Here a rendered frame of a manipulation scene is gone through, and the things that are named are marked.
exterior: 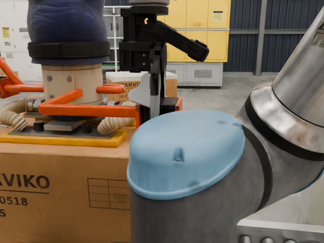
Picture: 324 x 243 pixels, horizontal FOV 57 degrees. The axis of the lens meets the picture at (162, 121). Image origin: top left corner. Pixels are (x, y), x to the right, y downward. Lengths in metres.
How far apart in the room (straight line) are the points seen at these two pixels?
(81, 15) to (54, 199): 0.48
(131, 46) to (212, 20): 7.56
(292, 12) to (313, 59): 11.66
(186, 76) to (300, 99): 7.87
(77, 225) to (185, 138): 0.63
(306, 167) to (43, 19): 0.69
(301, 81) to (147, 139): 0.16
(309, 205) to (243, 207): 1.82
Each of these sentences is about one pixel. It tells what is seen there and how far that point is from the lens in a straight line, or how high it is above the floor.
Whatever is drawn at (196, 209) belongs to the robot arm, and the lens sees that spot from 0.28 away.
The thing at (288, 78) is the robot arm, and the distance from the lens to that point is 0.34.
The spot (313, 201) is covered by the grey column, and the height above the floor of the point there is 0.38.
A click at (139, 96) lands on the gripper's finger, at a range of 0.56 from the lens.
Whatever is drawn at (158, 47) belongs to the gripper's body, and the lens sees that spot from 0.55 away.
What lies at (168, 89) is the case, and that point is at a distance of 2.78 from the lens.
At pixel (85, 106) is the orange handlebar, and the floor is 1.21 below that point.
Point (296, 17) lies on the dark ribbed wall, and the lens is 12.01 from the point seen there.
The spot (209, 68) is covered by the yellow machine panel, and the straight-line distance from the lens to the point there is 8.18.
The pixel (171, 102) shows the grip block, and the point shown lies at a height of 1.23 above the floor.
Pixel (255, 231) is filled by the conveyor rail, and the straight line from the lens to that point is 1.38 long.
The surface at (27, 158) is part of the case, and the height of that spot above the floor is 1.06.
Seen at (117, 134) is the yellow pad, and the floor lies 1.10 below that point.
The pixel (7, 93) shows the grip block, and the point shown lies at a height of 1.19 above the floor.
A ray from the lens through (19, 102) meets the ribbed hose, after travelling 1.00.
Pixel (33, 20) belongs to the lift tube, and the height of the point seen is 1.39.
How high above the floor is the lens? 1.35
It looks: 16 degrees down
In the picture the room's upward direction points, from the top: straight up
